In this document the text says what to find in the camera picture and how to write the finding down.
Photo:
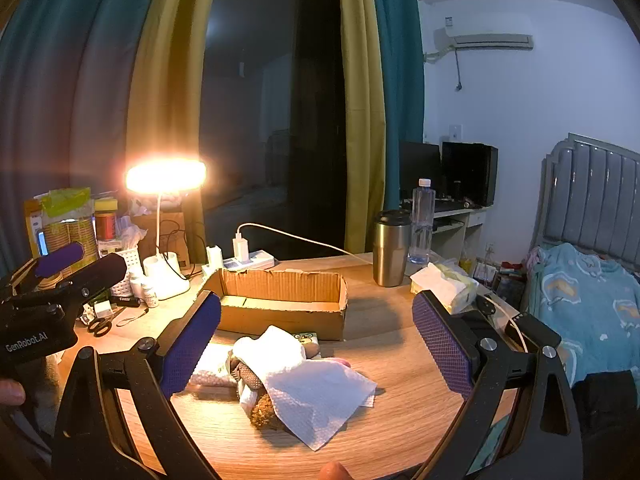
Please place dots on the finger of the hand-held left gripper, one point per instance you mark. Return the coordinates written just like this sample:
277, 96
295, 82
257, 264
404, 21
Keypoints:
60, 257
100, 270

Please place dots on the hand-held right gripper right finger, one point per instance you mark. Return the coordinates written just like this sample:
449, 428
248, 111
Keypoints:
442, 345

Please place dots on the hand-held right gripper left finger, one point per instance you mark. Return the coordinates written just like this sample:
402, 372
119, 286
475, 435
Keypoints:
190, 345

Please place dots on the white knit towel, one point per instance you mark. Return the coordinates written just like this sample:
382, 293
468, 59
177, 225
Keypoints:
212, 372

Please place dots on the grey dotted sock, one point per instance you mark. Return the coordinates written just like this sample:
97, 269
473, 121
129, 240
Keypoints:
247, 374

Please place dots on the cardboard box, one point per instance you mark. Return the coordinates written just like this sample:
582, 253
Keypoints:
280, 317

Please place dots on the pink soft cloth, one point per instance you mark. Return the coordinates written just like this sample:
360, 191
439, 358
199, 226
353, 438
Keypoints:
342, 361

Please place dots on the green patterned sock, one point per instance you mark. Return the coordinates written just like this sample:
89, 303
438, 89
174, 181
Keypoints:
307, 338

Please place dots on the white paper towel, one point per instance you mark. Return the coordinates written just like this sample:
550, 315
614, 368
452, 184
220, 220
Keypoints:
315, 395

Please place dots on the soft tissue pack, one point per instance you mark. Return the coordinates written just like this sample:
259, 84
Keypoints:
445, 285

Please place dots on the person's left hand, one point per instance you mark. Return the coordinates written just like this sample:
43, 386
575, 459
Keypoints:
10, 392

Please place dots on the person's right hand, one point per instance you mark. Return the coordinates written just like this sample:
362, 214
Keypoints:
334, 472

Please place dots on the yellow snack bag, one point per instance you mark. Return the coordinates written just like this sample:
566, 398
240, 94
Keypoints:
65, 240

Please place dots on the white plastic basket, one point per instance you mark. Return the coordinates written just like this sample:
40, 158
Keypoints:
127, 272

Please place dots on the small white box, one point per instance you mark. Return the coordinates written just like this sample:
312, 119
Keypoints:
102, 308

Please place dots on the white pill bottle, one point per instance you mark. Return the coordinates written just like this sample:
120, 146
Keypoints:
136, 285
151, 296

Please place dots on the black tube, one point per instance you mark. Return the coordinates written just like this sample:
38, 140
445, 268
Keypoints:
126, 302

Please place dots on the red jar yellow lid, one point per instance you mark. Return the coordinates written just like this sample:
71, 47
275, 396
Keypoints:
105, 225

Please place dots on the white plastic bag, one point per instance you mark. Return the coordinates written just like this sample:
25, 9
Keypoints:
131, 234

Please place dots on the black scissors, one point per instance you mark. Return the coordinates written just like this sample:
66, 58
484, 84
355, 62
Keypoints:
100, 327

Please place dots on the green plastic bag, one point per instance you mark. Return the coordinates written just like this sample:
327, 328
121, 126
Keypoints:
65, 200

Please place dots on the brown cardboard carton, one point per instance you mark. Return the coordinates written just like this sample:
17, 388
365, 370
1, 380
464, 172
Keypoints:
150, 240

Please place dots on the white desk lamp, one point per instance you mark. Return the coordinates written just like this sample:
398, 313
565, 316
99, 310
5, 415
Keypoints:
165, 280

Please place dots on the bagged plush toys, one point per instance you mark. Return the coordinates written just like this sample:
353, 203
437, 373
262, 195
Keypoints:
150, 204

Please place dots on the steel travel tumbler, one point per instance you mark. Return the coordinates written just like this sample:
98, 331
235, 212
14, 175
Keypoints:
391, 255

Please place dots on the white power strip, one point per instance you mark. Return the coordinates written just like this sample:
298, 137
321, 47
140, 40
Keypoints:
255, 261

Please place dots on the clear water bottle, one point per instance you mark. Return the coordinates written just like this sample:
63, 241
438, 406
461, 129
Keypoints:
421, 230

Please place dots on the white computer desk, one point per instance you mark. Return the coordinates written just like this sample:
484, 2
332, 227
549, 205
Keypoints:
452, 220

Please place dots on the blue printed blanket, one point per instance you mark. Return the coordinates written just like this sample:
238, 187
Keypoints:
590, 305

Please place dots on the teal curtain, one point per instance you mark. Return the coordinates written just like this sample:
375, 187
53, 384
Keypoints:
402, 60
65, 85

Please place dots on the black computer monitor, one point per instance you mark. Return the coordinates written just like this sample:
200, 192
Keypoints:
470, 172
420, 170

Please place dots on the dark cloth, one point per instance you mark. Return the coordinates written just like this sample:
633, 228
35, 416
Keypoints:
610, 425

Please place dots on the yellow curtain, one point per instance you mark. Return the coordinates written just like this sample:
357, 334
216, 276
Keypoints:
361, 110
165, 85

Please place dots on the grey padded headboard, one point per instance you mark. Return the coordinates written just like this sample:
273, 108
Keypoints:
590, 195

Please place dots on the dark glass window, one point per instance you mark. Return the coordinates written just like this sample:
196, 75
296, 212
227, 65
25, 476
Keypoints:
275, 110

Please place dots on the air conditioner pipe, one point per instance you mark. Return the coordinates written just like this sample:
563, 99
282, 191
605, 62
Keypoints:
457, 70

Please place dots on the white air conditioner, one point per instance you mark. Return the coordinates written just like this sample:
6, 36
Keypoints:
490, 32

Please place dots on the white wall outlet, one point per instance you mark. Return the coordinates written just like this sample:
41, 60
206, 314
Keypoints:
455, 132

